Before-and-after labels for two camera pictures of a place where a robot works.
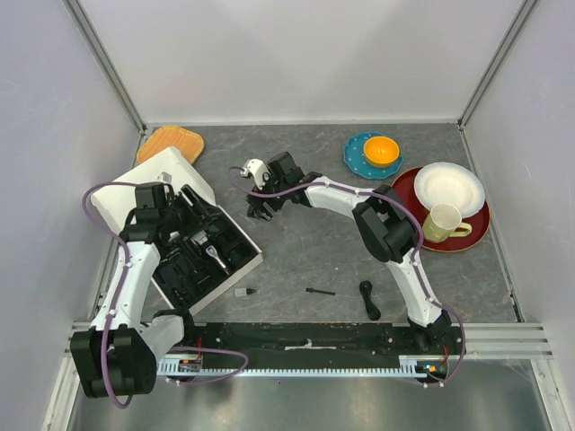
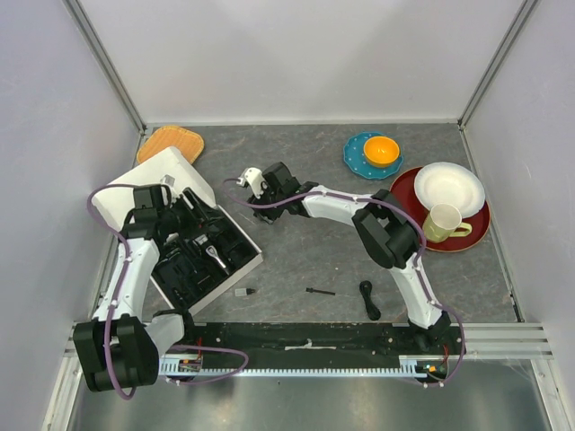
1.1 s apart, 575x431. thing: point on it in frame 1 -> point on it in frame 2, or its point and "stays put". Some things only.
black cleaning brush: x=312 y=290 stays put
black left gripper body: x=181 y=216 -> x=172 y=218
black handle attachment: x=373 y=310 stays put
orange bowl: x=381 y=151 stays put
